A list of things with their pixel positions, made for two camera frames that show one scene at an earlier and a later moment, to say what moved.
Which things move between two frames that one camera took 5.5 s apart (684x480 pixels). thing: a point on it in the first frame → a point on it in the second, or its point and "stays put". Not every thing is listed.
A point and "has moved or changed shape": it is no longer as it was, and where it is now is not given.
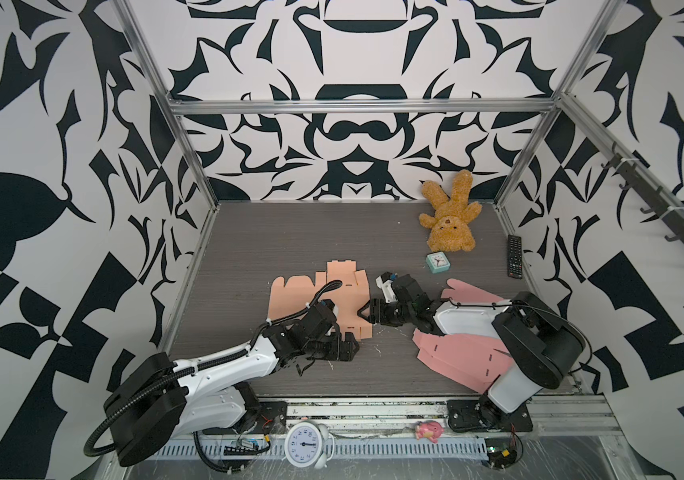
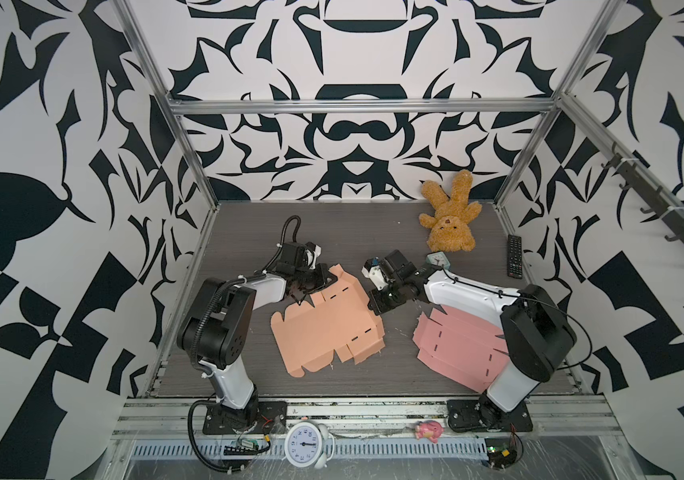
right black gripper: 377,306 → 377,307
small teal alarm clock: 438,262 stays put
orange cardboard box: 298,293 has moved or changed shape
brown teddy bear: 450,229 stays put
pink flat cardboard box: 473,361 stays put
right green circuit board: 501,452 stays put
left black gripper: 348,353 → 322,272
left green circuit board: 247,447 stays put
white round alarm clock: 307,445 stays put
